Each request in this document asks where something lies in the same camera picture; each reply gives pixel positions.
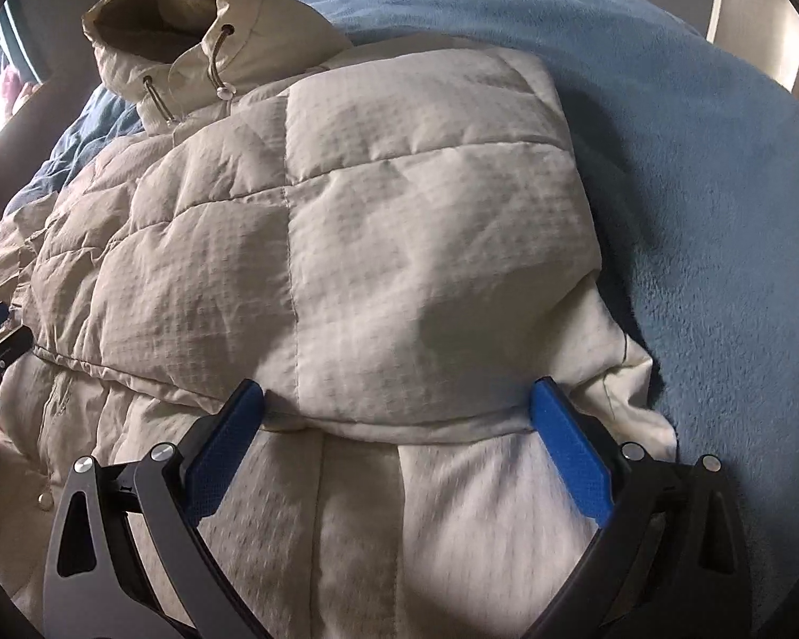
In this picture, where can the pink cloth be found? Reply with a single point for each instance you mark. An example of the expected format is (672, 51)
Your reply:
(14, 90)

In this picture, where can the cream hooded puffer jacket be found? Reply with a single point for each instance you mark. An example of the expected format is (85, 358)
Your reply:
(373, 213)

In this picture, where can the blue fleece blanket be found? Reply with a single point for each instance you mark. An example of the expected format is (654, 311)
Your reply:
(706, 180)

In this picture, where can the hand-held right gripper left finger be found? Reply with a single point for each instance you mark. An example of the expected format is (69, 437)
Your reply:
(230, 432)

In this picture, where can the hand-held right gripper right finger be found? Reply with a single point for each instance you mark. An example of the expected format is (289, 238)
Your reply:
(569, 449)

